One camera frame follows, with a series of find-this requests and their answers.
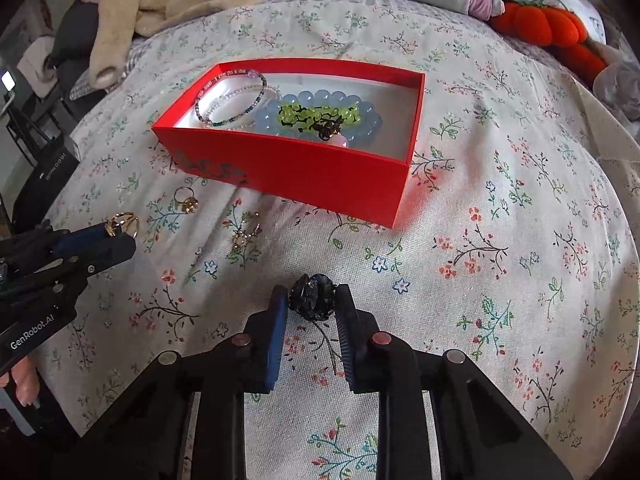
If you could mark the dark rhinestone hair claw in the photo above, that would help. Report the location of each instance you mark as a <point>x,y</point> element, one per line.
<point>313,297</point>

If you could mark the floral bed sheet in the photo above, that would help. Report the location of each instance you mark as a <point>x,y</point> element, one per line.
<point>517,239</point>

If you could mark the person's hand on gripper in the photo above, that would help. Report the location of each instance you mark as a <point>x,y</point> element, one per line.
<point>24,374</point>

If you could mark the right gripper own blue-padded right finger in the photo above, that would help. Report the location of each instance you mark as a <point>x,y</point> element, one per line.
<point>479,433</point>

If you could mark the small gold earring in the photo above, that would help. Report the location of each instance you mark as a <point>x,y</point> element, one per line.
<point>244,230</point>

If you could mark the black box on floor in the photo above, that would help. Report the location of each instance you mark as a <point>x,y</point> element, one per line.
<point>56,165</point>

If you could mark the gold ring green stone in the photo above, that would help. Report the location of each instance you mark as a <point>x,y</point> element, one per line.
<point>123,222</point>

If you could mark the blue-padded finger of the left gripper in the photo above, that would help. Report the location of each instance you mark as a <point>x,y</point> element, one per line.
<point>74,243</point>

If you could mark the crumpled patterned blanket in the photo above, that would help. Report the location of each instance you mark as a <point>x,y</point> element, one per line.
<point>618,88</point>

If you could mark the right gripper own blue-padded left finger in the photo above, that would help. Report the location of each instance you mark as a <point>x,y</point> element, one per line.
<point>186,413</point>

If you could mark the orange pumpkin plush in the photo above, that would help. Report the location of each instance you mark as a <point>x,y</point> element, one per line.
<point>559,31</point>

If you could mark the green bead bracelet pink charm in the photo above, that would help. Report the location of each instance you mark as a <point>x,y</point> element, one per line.
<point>324,122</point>

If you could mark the red cardboard jewelry box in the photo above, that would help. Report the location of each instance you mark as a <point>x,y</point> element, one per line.
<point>367,184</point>

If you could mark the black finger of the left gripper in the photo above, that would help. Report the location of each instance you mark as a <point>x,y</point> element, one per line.
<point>105,254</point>

